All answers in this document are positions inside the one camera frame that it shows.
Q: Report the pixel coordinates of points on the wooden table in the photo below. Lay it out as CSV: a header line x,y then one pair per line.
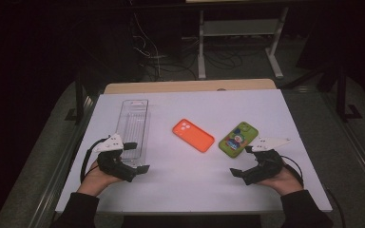
x,y
187,86

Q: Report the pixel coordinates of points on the white metal desk frame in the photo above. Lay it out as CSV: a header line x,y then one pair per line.
x,y
239,28

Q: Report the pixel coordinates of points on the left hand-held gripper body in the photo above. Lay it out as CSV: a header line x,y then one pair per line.
x,y
114,166

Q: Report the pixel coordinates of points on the clear plastic rack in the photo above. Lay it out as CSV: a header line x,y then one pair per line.
x,y
134,122

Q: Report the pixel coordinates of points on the green cartoon phone case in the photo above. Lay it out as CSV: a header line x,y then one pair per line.
x,y
238,140

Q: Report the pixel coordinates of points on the person's right hand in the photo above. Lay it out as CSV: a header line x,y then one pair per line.
x,y
283,183

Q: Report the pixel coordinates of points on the person's left hand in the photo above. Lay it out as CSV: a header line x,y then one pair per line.
x,y
95,182

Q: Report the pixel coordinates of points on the black metal stand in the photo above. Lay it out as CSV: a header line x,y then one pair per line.
x,y
79,101
342,95

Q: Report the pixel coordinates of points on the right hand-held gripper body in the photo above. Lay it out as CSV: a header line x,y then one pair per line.
x,y
266,167

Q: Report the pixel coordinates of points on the orange phone case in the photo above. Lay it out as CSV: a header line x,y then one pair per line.
x,y
193,135

